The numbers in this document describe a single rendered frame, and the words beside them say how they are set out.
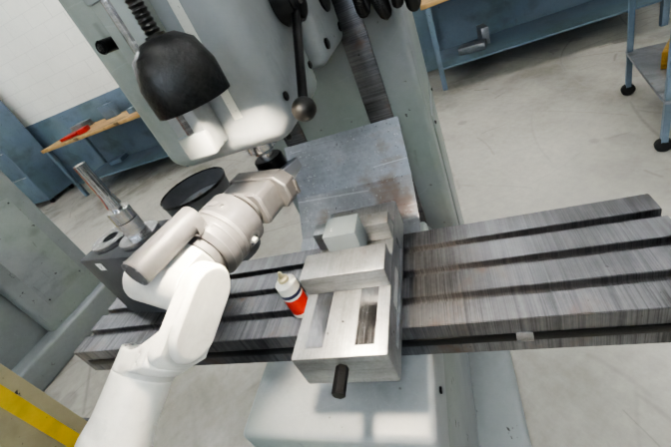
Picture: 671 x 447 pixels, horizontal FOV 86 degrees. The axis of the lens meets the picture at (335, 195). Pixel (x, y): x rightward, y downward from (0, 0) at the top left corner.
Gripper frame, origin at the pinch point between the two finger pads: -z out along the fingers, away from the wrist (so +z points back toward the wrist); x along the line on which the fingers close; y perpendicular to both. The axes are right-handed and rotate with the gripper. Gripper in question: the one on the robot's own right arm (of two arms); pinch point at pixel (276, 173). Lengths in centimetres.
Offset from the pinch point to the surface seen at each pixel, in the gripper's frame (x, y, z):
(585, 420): -42, 123, -29
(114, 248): 45.3, 8.5, 11.2
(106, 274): 49, 13, 15
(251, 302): 18.2, 27.2, 7.5
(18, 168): 701, 50, -178
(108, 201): 38.3, -2.4, 8.1
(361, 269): -12.1, 16.2, 5.3
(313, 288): -2.9, 18.6, 8.2
